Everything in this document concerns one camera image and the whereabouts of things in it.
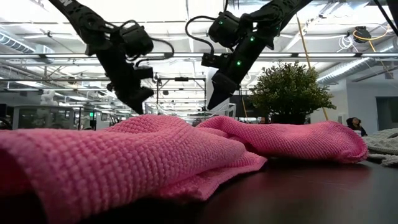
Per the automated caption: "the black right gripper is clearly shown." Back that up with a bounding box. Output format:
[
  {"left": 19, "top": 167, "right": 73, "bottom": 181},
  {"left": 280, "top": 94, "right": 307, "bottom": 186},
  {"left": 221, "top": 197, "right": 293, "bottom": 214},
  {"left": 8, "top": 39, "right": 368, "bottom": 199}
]
[{"left": 207, "top": 30, "right": 274, "bottom": 110}]

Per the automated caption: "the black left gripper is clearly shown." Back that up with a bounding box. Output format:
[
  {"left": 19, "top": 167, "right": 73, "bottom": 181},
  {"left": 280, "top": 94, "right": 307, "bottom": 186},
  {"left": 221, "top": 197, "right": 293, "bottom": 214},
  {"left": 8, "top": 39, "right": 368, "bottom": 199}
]
[{"left": 96, "top": 46, "right": 155, "bottom": 115}]

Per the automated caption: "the pink microfiber towel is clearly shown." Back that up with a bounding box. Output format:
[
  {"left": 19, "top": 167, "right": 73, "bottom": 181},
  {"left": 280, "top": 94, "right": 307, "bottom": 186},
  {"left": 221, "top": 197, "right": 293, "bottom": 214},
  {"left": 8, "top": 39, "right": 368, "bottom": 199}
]
[{"left": 0, "top": 114, "right": 369, "bottom": 224}]

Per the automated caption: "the white waffle microfiber towel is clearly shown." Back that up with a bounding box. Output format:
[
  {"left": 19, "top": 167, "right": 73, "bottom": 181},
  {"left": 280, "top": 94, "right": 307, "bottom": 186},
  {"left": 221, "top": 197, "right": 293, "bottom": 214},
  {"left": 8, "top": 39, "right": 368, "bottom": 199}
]
[{"left": 362, "top": 127, "right": 398, "bottom": 167}]

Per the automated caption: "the artificial potted green plant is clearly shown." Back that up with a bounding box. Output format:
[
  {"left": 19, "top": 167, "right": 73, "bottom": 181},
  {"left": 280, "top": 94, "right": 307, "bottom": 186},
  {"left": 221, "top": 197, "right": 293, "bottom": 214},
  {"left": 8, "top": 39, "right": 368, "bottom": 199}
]
[{"left": 248, "top": 61, "right": 337, "bottom": 125}]

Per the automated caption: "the white figure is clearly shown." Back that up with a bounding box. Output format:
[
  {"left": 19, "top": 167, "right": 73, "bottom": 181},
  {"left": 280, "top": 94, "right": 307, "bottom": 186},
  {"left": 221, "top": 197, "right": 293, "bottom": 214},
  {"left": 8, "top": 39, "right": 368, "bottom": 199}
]
[{"left": 39, "top": 90, "right": 59, "bottom": 106}]

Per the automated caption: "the long ceiling light bar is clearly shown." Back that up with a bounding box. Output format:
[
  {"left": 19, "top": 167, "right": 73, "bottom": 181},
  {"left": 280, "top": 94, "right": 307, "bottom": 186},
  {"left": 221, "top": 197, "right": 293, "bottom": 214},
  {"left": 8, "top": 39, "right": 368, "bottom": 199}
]
[{"left": 0, "top": 52, "right": 398, "bottom": 60}]

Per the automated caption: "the person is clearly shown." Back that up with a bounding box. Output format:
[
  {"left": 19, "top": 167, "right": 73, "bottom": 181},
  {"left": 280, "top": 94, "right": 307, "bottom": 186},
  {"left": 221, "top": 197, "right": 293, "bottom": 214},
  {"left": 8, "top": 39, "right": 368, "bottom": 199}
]
[{"left": 346, "top": 117, "right": 368, "bottom": 137}]

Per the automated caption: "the dark glass door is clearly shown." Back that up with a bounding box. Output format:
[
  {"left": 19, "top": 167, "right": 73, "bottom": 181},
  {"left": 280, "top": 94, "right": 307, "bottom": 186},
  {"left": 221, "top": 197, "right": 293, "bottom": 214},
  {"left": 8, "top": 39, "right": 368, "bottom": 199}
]
[{"left": 376, "top": 96, "right": 398, "bottom": 131}]

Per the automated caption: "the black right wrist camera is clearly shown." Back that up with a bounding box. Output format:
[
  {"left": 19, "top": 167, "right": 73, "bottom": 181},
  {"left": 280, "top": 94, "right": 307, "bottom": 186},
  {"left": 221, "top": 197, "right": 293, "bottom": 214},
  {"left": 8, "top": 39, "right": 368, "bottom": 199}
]
[{"left": 201, "top": 52, "right": 231, "bottom": 70}]

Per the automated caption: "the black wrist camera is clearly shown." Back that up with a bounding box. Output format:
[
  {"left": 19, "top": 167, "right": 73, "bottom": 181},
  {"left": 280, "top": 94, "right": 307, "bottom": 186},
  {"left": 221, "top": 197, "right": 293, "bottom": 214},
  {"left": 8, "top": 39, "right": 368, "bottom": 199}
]
[
  {"left": 133, "top": 65, "right": 155, "bottom": 80},
  {"left": 201, "top": 52, "right": 231, "bottom": 70}
]

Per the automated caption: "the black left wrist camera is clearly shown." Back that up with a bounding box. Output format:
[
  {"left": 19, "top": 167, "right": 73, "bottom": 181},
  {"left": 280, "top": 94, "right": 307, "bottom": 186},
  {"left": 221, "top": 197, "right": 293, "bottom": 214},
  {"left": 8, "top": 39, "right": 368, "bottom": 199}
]
[{"left": 133, "top": 65, "right": 155, "bottom": 80}]

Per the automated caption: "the black background rig frame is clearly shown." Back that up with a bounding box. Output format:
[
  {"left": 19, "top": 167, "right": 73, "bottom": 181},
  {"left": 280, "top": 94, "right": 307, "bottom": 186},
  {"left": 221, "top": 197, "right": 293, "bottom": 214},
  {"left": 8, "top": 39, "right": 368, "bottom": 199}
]
[{"left": 154, "top": 76, "right": 208, "bottom": 112}]

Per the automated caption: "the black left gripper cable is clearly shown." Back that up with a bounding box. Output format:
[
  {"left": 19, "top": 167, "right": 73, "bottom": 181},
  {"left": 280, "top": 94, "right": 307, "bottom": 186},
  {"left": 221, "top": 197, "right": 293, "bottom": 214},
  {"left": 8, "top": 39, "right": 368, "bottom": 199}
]
[{"left": 135, "top": 37, "right": 175, "bottom": 68}]

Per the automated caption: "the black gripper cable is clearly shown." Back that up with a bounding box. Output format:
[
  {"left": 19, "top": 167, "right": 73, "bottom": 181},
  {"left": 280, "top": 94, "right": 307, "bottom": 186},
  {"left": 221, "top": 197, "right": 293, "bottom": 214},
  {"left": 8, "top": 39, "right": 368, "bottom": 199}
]
[
  {"left": 135, "top": 37, "right": 175, "bottom": 68},
  {"left": 185, "top": 15, "right": 218, "bottom": 57}
]

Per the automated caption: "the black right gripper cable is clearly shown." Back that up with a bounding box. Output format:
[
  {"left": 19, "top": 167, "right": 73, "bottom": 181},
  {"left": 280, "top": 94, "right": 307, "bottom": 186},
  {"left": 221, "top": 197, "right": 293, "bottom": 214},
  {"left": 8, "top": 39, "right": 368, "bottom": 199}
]
[{"left": 185, "top": 15, "right": 218, "bottom": 57}]

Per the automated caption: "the long yellow cable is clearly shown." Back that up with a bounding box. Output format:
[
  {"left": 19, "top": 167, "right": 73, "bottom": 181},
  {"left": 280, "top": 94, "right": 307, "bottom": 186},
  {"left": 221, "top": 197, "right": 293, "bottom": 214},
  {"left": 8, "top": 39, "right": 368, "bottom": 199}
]
[{"left": 295, "top": 14, "right": 330, "bottom": 121}]

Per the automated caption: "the grey framed glass enclosure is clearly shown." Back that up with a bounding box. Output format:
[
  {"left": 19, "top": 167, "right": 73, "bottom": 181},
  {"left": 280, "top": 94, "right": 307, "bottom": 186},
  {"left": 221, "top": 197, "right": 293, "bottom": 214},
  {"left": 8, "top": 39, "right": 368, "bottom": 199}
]
[{"left": 11, "top": 105, "right": 76, "bottom": 131}]

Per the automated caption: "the silver ventilation duct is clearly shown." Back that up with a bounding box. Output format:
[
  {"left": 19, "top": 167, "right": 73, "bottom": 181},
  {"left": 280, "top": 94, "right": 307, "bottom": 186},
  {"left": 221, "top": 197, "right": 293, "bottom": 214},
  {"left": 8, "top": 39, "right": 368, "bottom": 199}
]
[
  {"left": 316, "top": 46, "right": 398, "bottom": 85},
  {"left": 0, "top": 32, "right": 37, "bottom": 54}
]

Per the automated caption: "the white coiled cable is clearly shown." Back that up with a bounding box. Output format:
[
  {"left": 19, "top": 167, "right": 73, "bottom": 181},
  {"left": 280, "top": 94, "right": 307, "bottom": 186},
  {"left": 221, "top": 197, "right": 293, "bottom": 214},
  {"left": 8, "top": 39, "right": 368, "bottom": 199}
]
[{"left": 337, "top": 35, "right": 355, "bottom": 52}]

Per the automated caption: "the black ceiling cable reel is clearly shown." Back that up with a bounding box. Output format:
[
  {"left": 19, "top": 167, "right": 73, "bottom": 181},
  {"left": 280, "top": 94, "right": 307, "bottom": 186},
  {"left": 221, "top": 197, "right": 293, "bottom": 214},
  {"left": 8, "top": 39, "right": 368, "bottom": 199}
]
[{"left": 353, "top": 26, "right": 373, "bottom": 44}]

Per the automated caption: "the black aluminium rig frame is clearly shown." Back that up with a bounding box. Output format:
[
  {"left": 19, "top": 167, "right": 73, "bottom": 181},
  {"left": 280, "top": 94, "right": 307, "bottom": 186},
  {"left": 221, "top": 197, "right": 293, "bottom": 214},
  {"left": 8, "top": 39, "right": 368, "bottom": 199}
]
[{"left": 372, "top": 0, "right": 398, "bottom": 37}]

